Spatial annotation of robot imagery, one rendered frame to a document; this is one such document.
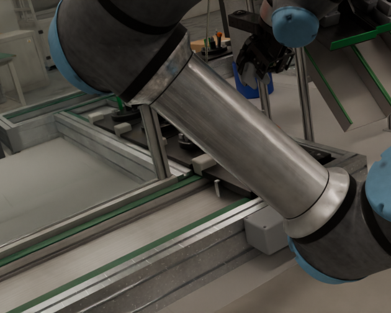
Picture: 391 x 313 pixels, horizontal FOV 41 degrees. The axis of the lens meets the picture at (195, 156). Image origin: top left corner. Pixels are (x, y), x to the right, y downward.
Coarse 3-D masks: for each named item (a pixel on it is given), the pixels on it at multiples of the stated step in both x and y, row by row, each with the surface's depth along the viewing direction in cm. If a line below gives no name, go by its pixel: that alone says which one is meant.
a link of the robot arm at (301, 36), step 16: (272, 0) 90; (288, 0) 84; (304, 0) 82; (320, 0) 81; (272, 16) 87; (288, 16) 83; (304, 16) 82; (320, 16) 84; (288, 32) 85; (304, 32) 84
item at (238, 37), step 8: (224, 0) 206; (232, 0) 202; (240, 0) 201; (232, 8) 204; (240, 8) 203; (256, 8) 205; (232, 32) 209; (240, 32) 206; (248, 32) 206; (232, 40) 211; (240, 40) 208; (232, 48) 214; (240, 48) 209
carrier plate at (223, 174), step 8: (320, 152) 123; (320, 160) 120; (328, 160) 121; (208, 168) 127; (216, 168) 126; (224, 168) 125; (208, 176) 125; (216, 176) 122; (224, 176) 121; (232, 176) 120; (224, 184) 119; (232, 184) 116; (240, 184) 115; (240, 192) 114; (248, 192) 111
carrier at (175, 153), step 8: (176, 136) 155; (184, 136) 142; (168, 144) 149; (176, 144) 148; (184, 144) 142; (192, 144) 140; (168, 152) 143; (176, 152) 142; (184, 152) 141; (192, 152) 139; (200, 152) 138; (176, 160) 137; (184, 160) 135; (192, 168) 132
